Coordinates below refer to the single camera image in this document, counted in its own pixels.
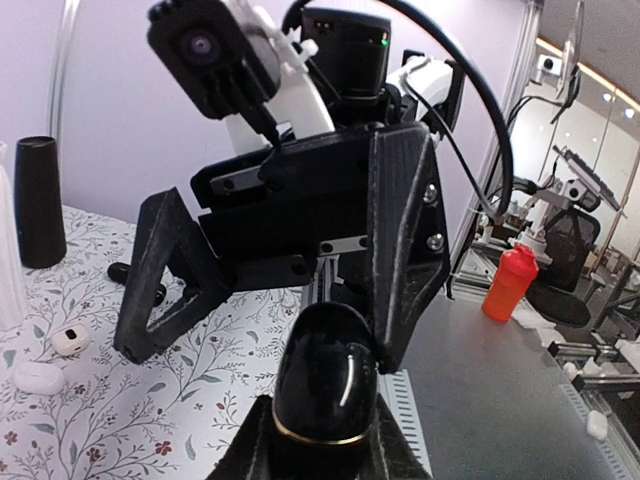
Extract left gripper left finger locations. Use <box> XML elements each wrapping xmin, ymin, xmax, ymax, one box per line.
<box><xmin>206</xmin><ymin>395</ymin><xmax>275</xmax><ymax>480</ymax></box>

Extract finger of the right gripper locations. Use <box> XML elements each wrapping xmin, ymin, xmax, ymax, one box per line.
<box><xmin>368</xmin><ymin>122</ymin><xmax>449</xmax><ymax>374</ymax></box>
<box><xmin>113</xmin><ymin>188</ymin><xmax>233</xmax><ymax>362</ymax></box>

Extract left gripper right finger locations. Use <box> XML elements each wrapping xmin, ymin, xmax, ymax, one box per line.
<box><xmin>362</xmin><ymin>393</ymin><xmax>432</xmax><ymax>480</ymax></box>

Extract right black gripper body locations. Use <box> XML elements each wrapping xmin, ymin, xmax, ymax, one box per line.
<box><xmin>191</xmin><ymin>127</ymin><xmax>386</xmax><ymax>295</ymax></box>

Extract black glossy charging case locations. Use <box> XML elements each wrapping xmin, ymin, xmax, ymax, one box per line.
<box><xmin>272</xmin><ymin>302</ymin><xmax>377</xmax><ymax>446</ymax></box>

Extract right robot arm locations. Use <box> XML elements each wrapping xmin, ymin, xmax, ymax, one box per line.
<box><xmin>114</xmin><ymin>1</ymin><xmax>465</xmax><ymax>373</ymax></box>

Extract black open earbud case right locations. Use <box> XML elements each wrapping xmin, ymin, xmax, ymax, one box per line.
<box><xmin>153</xmin><ymin>284</ymin><xmax>167</xmax><ymax>307</ymax></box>

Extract black earbud case rear right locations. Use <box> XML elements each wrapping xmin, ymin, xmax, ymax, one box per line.
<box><xmin>107</xmin><ymin>262</ymin><xmax>131</xmax><ymax>285</ymax></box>

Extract open white earbud case right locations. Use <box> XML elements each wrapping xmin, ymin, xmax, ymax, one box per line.
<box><xmin>49</xmin><ymin>324</ymin><xmax>91</xmax><ymax>357</ymax></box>

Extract closed white earbud case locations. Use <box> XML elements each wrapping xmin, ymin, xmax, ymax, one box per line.
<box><xmin>13</xmin><ymin>362</ymin><xmax>65</xmax><ymax>395</ymax></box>

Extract orange shaker bottle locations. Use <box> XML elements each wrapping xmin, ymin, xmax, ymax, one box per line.
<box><xmin>482</xmin><ymin>244</ymin><xmax>539</xmax><ymax>323</ymax></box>

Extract black tapered vase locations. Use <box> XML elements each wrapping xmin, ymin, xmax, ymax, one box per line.
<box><xmin>14</xmin><ymin>136</ymin><xmax>67</xmax><ymax>269</ymax></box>

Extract black office chair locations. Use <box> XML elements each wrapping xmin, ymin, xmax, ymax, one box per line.
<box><xmin>526</xmin><ymin>208</ymin><xmax>601</xmax><ymax>328</ymax></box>

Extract white ribbed vase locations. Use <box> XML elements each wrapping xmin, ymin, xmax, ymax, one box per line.
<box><xmin>1</xmin><ymin>142</ymin><xmax>27</xmax><ymax>332</ymax></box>

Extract floral patterned table mat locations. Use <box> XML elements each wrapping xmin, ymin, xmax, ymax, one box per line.
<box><xmin>1</xmin><ymin>207</ymin><xmax>301</xmax><ymax>479</ymax></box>

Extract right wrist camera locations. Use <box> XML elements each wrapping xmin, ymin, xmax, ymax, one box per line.
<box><xmin>147</xmin><ymin>1</ymin><xmax>335</xmax><ymax>155</ymax></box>

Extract right aluminium frame post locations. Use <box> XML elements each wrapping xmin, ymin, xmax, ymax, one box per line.
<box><xmin>503</xmin><ymin>0</ymin><xmax>544</xmax><ymax>121</ymax></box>

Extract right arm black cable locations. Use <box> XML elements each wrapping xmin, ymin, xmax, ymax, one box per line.
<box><xmin>384</xmin><ymin>0</ymin><xmax>516</xmax><ymax>221</ymax></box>

